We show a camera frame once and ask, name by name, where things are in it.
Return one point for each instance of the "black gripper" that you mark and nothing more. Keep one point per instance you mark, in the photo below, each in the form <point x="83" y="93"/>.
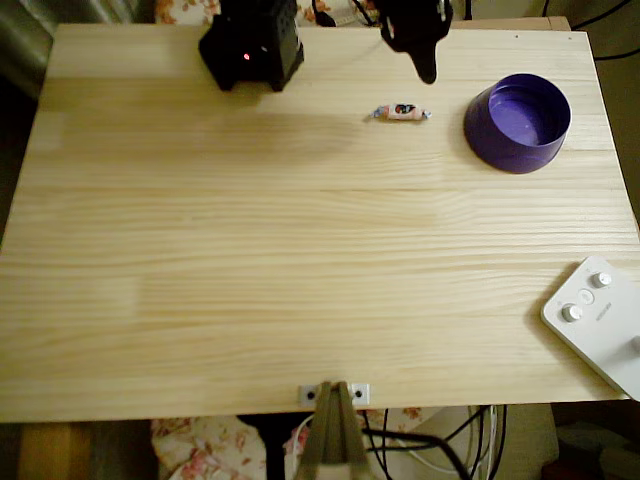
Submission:
<point x="419" y="41"/>

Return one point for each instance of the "white candy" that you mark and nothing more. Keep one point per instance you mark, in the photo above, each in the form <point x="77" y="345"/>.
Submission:
<point x="402" y="112"/>

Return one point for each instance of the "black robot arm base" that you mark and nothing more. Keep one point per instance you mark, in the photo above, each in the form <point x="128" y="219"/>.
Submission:
<point x="235" y="65"/>

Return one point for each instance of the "purple plastic bowl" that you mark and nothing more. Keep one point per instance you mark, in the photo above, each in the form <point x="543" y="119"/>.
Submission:
<point x="500" y="145"/>

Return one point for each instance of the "floral patterned cloth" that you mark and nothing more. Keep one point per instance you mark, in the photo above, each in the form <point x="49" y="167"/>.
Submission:
<point x="185" y="10"/>
<point x="210" y="450"/>

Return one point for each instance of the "white control box with knobs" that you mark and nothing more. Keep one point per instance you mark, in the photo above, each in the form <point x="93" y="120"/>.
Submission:
<point x="600" y="325"/>

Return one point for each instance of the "tan wooden stand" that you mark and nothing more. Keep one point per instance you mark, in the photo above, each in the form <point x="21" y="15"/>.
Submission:
<point x="332" y="435"/>

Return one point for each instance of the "white metal bracket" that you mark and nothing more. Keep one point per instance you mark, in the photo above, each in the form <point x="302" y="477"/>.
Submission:
<point x="361" y="393"/>

